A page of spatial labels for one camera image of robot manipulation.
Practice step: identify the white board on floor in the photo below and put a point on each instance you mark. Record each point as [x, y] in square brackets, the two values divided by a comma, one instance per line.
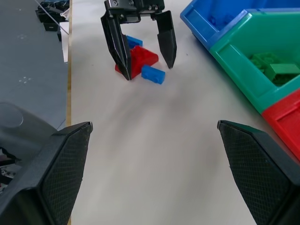
[65, 44]

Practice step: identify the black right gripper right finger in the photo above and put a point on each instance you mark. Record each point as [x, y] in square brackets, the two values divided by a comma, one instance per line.
[260, 173]

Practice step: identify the dark green building block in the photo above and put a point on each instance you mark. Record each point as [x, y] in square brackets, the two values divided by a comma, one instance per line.
[260, 59]

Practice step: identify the large red building block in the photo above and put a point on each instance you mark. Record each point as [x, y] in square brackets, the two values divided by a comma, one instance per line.
[143, 57]

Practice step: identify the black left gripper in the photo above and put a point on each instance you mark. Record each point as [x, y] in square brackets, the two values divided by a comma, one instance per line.
[131, 9]

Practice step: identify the small blue building block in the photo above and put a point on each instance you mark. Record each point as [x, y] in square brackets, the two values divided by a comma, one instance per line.
[153, 74]
[134, 41]

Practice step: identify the black equipment on floor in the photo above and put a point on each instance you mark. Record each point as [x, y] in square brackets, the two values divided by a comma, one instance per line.
[48, 18]

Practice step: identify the green plastic bin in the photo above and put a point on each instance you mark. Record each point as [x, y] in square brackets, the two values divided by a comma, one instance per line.
[236, 63]

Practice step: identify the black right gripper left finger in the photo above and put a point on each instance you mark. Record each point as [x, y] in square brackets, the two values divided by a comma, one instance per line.
[58, 168]

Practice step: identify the red plastic bin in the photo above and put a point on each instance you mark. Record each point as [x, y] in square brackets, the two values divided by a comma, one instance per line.
[284, 117]

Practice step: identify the grey robot torso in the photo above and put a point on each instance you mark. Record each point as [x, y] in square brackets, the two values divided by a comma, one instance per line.
[21, 131]

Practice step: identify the light green building block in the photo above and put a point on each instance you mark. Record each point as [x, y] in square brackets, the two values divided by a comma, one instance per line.
[284, 69]

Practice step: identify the blue plastic bin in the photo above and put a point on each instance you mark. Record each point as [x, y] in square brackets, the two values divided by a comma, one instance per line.
[201, 25]

